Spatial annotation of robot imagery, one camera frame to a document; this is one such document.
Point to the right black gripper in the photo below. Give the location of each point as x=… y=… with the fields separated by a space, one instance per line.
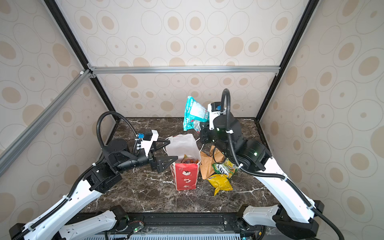
x=204 y=131

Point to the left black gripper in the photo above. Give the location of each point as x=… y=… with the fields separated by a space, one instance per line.
x=155 y=161

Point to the red white paper gift bag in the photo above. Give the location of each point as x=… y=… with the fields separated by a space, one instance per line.
x=185 y=175

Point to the teal white snack packet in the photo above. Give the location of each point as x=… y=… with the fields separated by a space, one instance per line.
x=194 y=114

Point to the brown snack packet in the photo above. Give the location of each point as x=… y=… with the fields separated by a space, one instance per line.
x=207 y=161

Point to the green snack packet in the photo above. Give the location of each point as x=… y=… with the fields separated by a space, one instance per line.
x=225 y=168

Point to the yellow snack packet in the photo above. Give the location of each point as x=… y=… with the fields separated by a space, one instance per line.
x=220 y=183

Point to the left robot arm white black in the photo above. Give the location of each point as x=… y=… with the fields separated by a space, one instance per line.
x=90 y=185

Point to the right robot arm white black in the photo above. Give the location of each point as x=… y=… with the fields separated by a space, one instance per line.
x=295 y=214

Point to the orange snack packet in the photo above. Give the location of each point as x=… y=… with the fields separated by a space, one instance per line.
x=189 y=160

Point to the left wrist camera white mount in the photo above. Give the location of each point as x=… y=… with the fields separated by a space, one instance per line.
x=145 y=140

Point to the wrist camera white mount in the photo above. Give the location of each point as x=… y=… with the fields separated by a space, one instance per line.
x=145 y=140
x=215 y=109

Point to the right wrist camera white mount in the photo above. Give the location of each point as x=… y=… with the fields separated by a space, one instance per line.
x=215 y=109

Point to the horizontal aluminium frame bar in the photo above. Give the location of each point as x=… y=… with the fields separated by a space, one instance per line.
x=184 y=70

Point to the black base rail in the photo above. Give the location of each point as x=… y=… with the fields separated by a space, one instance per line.
x=186 y=223

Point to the right black corner post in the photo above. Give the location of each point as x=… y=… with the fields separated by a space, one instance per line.
x=299 y=32

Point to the black corner post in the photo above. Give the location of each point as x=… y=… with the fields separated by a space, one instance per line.
x=65 y=28
x=299 y=32

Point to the left slanted aluminium frame bar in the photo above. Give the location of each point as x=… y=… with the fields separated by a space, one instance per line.
x=28 y=135

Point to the left black corner post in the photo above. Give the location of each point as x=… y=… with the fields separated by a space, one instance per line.
x=65 y=28

